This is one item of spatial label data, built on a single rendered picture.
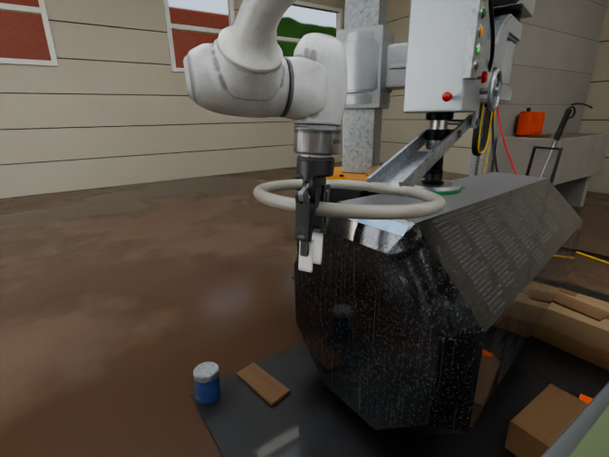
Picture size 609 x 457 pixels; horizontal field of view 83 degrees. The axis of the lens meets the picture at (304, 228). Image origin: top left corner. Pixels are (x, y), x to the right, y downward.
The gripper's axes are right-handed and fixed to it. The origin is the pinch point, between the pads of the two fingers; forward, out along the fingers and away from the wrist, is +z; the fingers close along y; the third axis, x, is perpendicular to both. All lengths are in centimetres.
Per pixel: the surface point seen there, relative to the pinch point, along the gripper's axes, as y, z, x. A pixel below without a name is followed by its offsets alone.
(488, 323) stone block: 30, 21, -39
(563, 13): 464, -172, -108
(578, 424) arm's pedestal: -24.1, 4.7, -42.1
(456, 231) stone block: 48, 2, -28
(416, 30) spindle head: 74, -61, -5
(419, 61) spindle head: 75, -51, -7
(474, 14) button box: 68, -63, -23
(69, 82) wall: 307, -86, 541
